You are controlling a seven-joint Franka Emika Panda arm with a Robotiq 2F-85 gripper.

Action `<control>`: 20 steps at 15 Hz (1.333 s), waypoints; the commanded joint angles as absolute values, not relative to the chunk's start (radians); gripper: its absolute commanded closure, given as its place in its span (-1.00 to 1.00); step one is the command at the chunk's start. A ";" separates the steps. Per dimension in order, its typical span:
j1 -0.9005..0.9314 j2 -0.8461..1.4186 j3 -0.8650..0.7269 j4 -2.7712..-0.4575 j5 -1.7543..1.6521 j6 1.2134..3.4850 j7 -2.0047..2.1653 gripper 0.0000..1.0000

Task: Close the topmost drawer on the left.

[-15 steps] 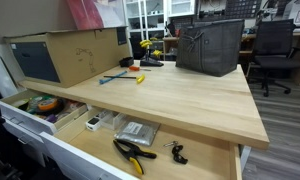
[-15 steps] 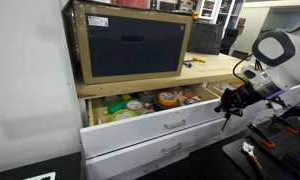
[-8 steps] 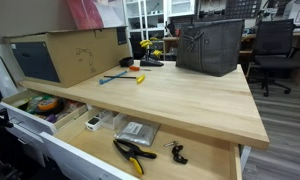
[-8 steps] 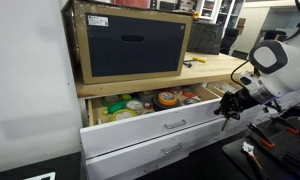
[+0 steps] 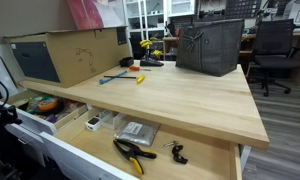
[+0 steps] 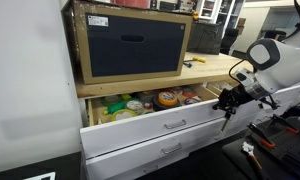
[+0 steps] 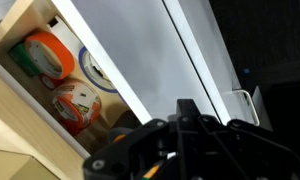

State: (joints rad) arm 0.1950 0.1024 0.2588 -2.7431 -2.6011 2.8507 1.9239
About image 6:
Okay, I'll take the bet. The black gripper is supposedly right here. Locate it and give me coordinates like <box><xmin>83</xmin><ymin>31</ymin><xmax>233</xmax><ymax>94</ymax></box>
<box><xmin>211</xmin><ymin>83</ymin><xmax>258</xmax><ymax>117</ymax></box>

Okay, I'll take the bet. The white front drawer with tapes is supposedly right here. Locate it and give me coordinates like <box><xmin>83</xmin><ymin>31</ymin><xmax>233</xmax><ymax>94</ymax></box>
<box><xmin>79</xmin><ymin>83</ymin><xmax>233</xmax><ymax>160</ymax></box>

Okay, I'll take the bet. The white front drawer with clamp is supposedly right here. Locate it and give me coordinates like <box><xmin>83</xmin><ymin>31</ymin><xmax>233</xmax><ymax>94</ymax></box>
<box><xmin>204</xmin><ymin>79</ymin><xmax>300</xmax><ymax>135</ymax></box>

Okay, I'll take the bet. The white lower drawer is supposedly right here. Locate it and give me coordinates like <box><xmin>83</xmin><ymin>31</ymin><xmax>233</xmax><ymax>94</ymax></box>
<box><xmin>84</xmin><ymin>117</ymin><xmax>227</xmax><ymax>180</ymax></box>
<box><xmin>99</xmin><ymin>151</ymin><xmax>195</xmax><ymax>180</ymax></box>

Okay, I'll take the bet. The black office chair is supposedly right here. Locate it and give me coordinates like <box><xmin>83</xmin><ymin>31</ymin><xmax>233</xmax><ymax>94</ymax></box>
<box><xmin>219</xmin><ymin>27</ymin><xmax>241</xmax><ymax>56</ymax></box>

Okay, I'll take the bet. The orange yellow tape roll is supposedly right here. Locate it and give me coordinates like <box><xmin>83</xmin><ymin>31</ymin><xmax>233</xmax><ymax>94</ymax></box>
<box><xmin>157</xmin><ymin>91</ymin><xmax>180</xmax><ymax>108</ymax></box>

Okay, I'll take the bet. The wide black tape roll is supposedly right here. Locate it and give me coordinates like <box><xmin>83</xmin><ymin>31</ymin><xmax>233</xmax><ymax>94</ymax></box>
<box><xmin>152</xmin><ymin>96</ymin><xmax>182</xmax><ymax>113</ymax></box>

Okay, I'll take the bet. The black pegboard tool panel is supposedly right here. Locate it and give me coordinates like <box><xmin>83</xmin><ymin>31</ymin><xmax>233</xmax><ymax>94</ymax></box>
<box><xmin>221</xmin><ymin>115</ymin><xmax>300</xmax><ymax>180</ymax></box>

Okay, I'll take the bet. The grey tape roll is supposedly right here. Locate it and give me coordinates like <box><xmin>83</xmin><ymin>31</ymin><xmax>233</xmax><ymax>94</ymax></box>
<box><xmin>136</xmin><ymin>90</ymin><xmax>158</xmax><ymax>104</ymax></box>

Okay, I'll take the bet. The white shelf unit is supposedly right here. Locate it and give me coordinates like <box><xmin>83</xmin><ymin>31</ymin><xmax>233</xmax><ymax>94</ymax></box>
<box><xmin>196</xmin><ymin>0</ymin><xmax>246</xmax><ymax>32</ymax></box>

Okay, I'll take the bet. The white tape roll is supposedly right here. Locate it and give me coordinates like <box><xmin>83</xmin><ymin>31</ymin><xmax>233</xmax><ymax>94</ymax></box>
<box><xmin>125</xmin><ymin>99</ymin><xmax>145</xmax><ymax>116</ymax></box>

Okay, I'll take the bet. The cardboard box black front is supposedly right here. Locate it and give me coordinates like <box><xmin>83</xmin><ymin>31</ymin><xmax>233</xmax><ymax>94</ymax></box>
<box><xmin>70</xmin><ymin>0</ymin><xmax>194</xmax><ymax>85</ymax></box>

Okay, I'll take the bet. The yellow green tape roll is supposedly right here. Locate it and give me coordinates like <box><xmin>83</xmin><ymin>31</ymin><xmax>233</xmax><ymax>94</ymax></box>
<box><xmin>110</xmin><ymin>108</ymin><xmax>138</xmax><ymax>122</ymax></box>

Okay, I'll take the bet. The red object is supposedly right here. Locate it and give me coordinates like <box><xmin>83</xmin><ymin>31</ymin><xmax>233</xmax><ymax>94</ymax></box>
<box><xmin>114</xmin><ymin>0</ymin><xmax>151</xmax><ymax>10</ymax></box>

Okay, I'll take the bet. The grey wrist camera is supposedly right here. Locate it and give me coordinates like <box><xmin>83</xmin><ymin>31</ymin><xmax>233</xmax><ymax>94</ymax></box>
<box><xmin>234</xmin><ymin>67</ymin><xmax>258</xmax><ymax>85</ymax></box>

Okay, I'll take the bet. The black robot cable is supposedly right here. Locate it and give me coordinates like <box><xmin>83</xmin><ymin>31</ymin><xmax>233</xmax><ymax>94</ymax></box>
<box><xmin>227</xmin><ymin>58</ymin><xmax>258</xmax><ymax>85</ymax></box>

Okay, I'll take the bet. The blue thin tape ring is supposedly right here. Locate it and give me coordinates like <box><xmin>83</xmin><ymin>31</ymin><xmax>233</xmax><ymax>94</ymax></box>
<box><xmin>184</xmin><ymin>95</ymin><xmax>202</xmax><ymax>107</ymax></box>

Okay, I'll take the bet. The yellow handled tool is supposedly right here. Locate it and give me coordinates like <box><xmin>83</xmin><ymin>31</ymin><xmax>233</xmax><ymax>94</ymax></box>
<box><xmin>182</xmin><ymin>56</ymin><xmax>207</xmax><ymax>69</ymax></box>

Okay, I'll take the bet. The orange handled bar clamp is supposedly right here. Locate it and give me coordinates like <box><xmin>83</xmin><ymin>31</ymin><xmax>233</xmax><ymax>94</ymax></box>
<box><xmin>271</xmin><ymin>113</ymin><xmax>300</xmax><ymax>136</ymax></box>
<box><xmin>247</xmin><ymin>122</ymin><xmax>277</xmax><ymax>150</ymax></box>

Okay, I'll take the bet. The silver drawer handle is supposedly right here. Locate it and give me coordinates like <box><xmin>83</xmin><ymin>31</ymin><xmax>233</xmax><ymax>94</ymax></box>
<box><xmin>160</xmin><ymin>142</ymin><xmax>183</xmax><ymax>155</ymax></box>
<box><xmin>163</xmin><ymin>118</ymin><xmax>188</xmax><ymax>130</ymax></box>
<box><xmin>142</xmin><ymin>164</ymin><xmax>160</xmax><ymax>175</ymax></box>

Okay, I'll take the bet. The orange handled adjustable wrench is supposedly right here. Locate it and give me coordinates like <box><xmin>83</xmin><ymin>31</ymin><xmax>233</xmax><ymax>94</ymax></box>
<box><xmin>241</xmin><ymin>141</ymin><xmax>263</xmax><ymax>172</ymax></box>

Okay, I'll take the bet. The white flat bracket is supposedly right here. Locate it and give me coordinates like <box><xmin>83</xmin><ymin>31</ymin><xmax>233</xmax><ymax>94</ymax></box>
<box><xmin>22</xmin><ymin>171</ymin><xmax>57</xmax><ymax>180</ymax></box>

